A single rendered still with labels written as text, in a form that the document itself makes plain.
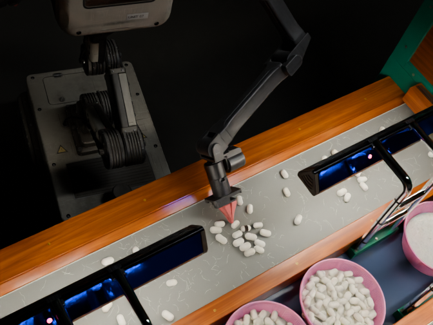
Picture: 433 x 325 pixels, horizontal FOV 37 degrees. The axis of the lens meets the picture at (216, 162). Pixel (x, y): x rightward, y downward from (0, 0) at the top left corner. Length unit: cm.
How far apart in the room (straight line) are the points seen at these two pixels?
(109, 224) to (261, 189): 51
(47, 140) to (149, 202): 60
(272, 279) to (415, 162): 74
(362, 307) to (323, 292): 12
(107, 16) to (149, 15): 12
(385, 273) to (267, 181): 49
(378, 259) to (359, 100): 60
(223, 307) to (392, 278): 61
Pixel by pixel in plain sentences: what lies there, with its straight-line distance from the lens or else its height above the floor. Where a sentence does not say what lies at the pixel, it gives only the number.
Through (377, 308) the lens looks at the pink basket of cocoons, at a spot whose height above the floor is 74.
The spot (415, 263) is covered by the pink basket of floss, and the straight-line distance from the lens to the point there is 224.
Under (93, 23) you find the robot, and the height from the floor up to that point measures 118.
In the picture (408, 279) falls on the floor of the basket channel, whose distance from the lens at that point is 225.
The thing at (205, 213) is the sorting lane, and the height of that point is 74.
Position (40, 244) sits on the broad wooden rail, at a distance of 194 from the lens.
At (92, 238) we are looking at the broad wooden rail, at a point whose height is 77.
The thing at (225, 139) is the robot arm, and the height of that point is 96.
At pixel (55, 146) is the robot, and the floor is 47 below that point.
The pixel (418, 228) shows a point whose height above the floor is 73.
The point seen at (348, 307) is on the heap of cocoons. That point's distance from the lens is 206.
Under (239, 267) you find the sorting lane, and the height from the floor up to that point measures 74.
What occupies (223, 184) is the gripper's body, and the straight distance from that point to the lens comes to 197.
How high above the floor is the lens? 252
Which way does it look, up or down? 56 degrees down
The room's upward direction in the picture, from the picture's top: 19 degrees clockwise
